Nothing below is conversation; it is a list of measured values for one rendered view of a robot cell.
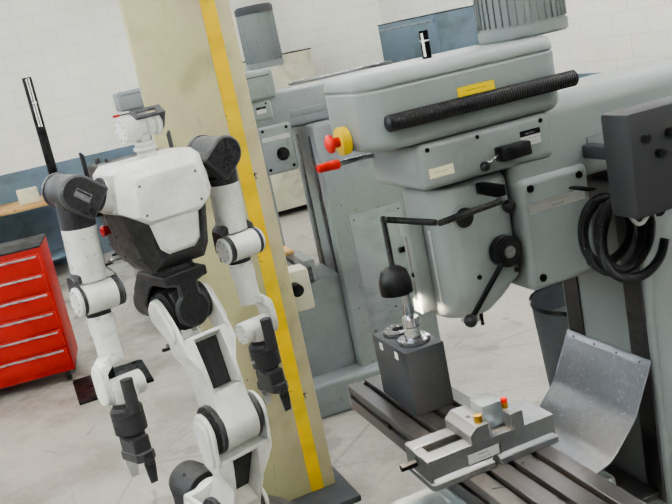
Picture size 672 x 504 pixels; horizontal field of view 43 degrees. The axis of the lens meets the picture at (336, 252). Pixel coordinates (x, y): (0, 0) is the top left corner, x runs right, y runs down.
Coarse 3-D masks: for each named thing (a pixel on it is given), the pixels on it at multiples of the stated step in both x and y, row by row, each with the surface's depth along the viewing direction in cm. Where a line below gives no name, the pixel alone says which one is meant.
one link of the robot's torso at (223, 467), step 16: (208, 432) 229; (208, 448) 231; (240, 448) 239; (256, 448) 240; (208, 464) 234; (224, 464) 233; (240, 464) 243; (256, 464) 243; (224, 480) 235; (240, 480) 248; (256, 480) 247; (224, 496) 244; (240, 496) 247; (256, 496) 248
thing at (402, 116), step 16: (544, 80) 178; (560, 80) 178; (576, 80) 180; (464, 96) 173; (480, 96) 172; (496, 96) 173; (512, 96) 175; (528, 96) 177; (400, 112) 167; (416, 112) 168; (432, 112) 168; (448, 112) 170; (464, 112) 172; (400, 128) 167
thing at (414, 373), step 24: (384, 336) 243; (432, 336) 237; (384, 360) 244; (408, 360) 229; (432, 360) 232; (384, 384) 250; (408, 384) 232; (432, 384) 233; (408, 408) 237; (432, 408) 234
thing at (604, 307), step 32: (608, 192) 199; (576, 288) 221; (608, 288) 209; (640, 288) 197; (576, 320) 225; (608, 320) 213; (640, 320) 200; (640, 352) 204; (640, 416) 211; (640, 448) 215; (640, 480) 219
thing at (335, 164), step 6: (360, 156) 192; (366, 156) 193; (372, 156) 193; (330, 162) 190; (336, 162) 190; (342, 162) 191; (348, 162) 191; (318, 168) 189; (324, 168) 189; (330, 168) 190; (336, 168) 190
